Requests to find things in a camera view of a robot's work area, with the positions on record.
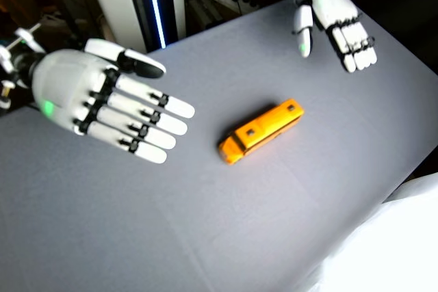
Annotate yellow toy school bus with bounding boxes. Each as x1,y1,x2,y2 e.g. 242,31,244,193
218,98,305,166

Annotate white sheet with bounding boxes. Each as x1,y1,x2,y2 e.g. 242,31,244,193
316,172,438,292

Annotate grey table cloth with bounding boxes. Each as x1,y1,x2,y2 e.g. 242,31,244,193
0,0,438,292

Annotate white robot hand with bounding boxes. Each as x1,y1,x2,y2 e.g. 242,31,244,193
29,38,196,165
292,0,378,74

